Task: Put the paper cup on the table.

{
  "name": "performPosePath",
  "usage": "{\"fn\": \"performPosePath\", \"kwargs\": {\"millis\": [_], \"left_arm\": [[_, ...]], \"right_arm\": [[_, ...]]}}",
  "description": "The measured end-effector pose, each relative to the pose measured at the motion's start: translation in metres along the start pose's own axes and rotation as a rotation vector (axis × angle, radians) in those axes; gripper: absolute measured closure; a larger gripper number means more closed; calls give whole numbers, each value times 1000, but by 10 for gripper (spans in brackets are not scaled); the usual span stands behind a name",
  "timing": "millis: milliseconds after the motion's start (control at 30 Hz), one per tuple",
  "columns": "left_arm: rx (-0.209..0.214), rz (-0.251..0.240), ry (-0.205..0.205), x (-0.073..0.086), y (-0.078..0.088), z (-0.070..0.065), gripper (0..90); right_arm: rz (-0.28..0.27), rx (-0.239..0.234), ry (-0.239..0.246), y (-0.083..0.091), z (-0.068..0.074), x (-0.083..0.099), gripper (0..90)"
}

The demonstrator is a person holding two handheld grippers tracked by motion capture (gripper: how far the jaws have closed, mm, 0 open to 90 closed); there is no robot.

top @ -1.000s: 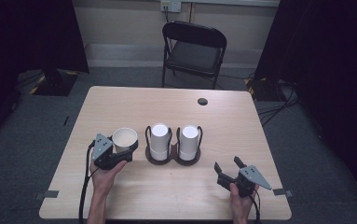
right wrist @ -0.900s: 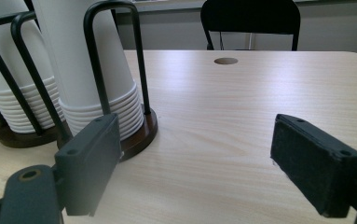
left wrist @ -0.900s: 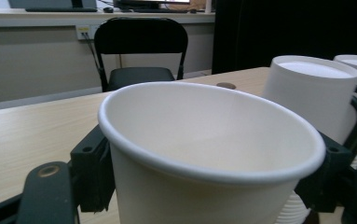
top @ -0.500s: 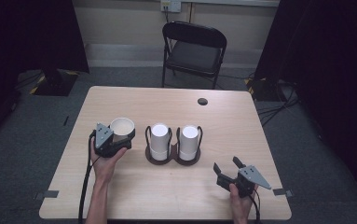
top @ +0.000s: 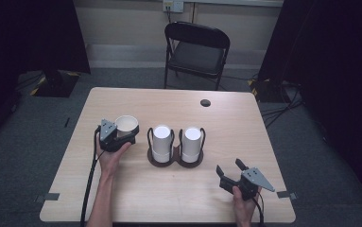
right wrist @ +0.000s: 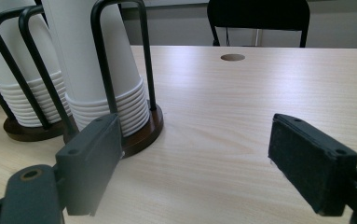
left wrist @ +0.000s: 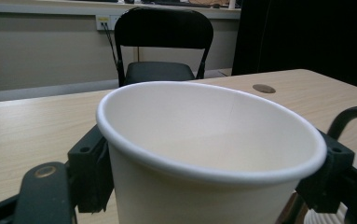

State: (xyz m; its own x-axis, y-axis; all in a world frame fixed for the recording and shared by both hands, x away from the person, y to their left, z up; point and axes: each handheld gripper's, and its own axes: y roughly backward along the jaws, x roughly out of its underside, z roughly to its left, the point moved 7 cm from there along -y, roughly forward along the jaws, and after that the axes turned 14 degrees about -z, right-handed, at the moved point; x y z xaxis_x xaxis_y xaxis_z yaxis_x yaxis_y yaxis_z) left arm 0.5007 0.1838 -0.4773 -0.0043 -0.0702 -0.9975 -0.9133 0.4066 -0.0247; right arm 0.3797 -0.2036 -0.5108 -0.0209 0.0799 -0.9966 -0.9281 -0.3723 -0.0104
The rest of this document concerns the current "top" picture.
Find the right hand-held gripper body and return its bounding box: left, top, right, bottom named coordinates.
left=238, top=166, right=276, bottom=201

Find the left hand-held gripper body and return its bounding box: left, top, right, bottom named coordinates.
left=98, top=118, right=140, bottom=153

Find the single white paper cup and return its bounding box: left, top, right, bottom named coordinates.
left=114, top=114, right=140, bottom=139

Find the stack of white paper cups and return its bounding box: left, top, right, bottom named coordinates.
left=151, top=125, right=173, bottom=164
left=181, top=125, right=203, bottom=164

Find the dark brown double cup holder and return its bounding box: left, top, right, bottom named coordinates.
left=147, top=127, right=207, bottom=169

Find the person's left hand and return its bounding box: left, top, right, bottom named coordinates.
left=95, top=141, right=132, bottom=178

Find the person's right hand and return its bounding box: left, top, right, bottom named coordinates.
left=231, top=184, right=263, bottom=227

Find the grey tape strip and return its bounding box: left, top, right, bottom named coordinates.
left=276, top=190, right=299, bottom=201
left=34, top=192, right=61, bottom=203

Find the black stand base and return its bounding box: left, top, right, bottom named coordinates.
left=248, top=77, right=298, bottom=104
left=29, top=69, right=81, bottom=98

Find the black folding chair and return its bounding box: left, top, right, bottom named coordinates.
left=164, top=21, right=232, bottom=92

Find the black curtain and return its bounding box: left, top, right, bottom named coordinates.
left=0, top=0, right=92, bottom=96
left=257, top=0, right=362, bottom=209

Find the right hand-held gripper black cable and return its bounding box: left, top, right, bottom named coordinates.
left=251, top=190, right=267, bottom=227

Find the hand-held gripper black cable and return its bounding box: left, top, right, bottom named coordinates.
left=251, top=190, right=267, bottom=227
left=79, top=125, right=103, bottom=227

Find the left hand-held gripper black cable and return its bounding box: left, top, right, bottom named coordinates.
left=79, top=125, right=103, bottom=227

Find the bundle of black floor cables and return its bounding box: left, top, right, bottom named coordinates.
left=259, top=79, right=305, bottom=129

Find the white wall power outlet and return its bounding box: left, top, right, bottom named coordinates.
left=162, top=0, right=185, bottom=14

